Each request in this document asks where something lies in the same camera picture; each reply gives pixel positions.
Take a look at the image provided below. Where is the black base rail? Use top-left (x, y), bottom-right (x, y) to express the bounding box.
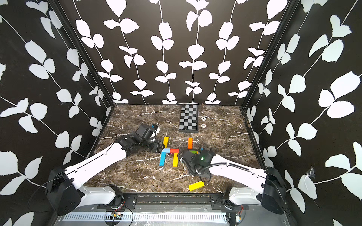
top-left (97, 193), bottom-right (245, 221)

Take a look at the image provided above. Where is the orange long block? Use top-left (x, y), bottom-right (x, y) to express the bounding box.
top-left (188, 137), bottom-right (193, 150)

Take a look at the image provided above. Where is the yellow long block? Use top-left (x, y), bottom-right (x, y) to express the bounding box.
top-left (163, 137), bottom-right (169, 148)

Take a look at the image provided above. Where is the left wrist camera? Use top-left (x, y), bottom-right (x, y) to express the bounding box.
top-left (134, 124), bottom-right (160, 142)

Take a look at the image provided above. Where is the black grey checkerboard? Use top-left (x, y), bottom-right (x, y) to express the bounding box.
top-left (179, 104), bottom-right (199, 133)

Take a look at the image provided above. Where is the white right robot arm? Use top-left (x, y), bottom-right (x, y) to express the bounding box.
top-left (178, 148), bottom-right (287, 214)

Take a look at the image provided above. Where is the teal long block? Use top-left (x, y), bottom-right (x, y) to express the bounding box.
top-left (159, 152), bottom-right (166, 167)

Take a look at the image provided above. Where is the white slotted cable duct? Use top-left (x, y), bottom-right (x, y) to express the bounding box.
top-left (62, 212), bottom-right (227, 223)

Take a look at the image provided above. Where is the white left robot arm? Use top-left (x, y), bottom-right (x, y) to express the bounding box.
top-left (45, 135), bottom-right (165, 216)

